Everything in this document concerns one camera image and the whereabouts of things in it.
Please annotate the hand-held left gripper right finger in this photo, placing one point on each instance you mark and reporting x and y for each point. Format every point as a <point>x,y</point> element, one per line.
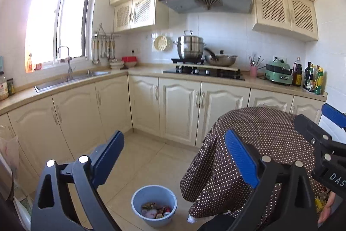
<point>240,155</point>

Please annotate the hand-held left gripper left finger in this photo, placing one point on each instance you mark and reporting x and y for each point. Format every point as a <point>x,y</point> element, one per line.
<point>108,155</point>

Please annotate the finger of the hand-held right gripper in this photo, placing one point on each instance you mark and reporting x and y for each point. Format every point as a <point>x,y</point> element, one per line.
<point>335,115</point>
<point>310,129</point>

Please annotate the blue plastic bucket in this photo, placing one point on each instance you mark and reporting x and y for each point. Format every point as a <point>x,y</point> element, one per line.
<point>154,194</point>

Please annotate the dark snack wrapper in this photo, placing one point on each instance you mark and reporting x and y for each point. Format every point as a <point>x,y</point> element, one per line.
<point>148,206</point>

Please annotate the person's right hand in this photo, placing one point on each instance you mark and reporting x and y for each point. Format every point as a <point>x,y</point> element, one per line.
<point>328,206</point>

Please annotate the table with dotted brown cloth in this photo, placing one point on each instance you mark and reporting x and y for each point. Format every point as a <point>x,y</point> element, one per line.
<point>216,166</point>

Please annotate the pile of colourful packets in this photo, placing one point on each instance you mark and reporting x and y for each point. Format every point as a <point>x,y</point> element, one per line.
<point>320,201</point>

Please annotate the green bottle yellow label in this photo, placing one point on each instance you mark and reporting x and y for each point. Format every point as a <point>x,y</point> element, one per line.
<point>319,83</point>

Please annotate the dark bottle yellow label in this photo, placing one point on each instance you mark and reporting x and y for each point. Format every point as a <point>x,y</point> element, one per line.
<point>312,79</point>

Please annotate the dark glass bottle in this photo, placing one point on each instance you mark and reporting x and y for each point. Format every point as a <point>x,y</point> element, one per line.
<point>307,76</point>

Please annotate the large soy sauce bottle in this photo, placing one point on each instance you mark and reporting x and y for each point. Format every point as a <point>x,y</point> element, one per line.
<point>297,75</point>

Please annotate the green electric cooker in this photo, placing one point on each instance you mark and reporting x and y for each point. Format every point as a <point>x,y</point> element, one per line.
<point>278,74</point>

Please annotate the white table base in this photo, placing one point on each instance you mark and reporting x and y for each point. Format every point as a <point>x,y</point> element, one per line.
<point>200,217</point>

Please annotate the cream base cabinets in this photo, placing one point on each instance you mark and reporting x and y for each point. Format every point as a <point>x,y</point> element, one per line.
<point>178,106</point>

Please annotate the pink utensil holder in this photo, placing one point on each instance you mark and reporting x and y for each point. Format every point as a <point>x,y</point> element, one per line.
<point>253,71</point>

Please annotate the steel sink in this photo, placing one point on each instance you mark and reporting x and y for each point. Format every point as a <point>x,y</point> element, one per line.
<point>67,80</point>

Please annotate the black gas stove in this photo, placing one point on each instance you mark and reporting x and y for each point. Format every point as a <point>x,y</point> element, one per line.
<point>205,74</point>

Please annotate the bundle of chopsticks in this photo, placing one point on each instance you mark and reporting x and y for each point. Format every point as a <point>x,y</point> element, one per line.
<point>254,60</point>

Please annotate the stack of white bowls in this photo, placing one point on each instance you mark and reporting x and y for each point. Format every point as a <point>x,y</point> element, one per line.
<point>116,65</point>

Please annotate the pale cutting board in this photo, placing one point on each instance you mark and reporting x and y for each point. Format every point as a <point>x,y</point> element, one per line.
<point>216,67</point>

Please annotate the steel wok with lid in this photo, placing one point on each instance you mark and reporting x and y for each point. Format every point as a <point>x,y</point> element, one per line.
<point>221,60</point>

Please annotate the steel faucet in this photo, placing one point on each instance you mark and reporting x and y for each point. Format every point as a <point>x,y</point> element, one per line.
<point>69,66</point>

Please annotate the red container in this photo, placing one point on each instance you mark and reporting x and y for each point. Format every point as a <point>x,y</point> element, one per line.
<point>129,59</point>

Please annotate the hanging clear plastic bag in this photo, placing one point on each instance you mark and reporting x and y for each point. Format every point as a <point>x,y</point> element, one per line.
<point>9,149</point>

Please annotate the black induction cooker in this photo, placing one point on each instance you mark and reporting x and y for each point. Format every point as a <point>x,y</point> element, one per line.
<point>186,61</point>

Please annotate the small red cup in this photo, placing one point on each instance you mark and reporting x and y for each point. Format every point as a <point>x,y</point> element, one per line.
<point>38,66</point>

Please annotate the large lattice door cabinet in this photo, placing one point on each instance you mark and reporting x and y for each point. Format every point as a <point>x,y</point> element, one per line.
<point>283,11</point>

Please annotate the stainless steamer pot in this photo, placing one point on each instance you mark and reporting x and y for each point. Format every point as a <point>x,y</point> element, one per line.
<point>190,48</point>

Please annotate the dark green packet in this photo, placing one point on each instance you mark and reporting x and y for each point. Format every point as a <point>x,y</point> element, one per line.
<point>10,87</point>

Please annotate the orange bottle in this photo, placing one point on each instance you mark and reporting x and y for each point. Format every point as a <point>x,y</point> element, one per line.
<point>29,63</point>

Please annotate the round cream steamer plate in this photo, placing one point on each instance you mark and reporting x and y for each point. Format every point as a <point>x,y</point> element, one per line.
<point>161,43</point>

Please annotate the glass jar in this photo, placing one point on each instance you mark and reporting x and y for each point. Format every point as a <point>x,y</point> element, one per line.
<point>3,87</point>

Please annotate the small lattice door cabinet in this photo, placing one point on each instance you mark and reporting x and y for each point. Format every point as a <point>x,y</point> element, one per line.
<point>135,14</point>

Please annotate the sliding window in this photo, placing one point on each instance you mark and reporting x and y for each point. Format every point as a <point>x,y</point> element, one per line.
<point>54,17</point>

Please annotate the steel utensil rail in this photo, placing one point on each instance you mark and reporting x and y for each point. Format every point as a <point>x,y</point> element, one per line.
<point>105,35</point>

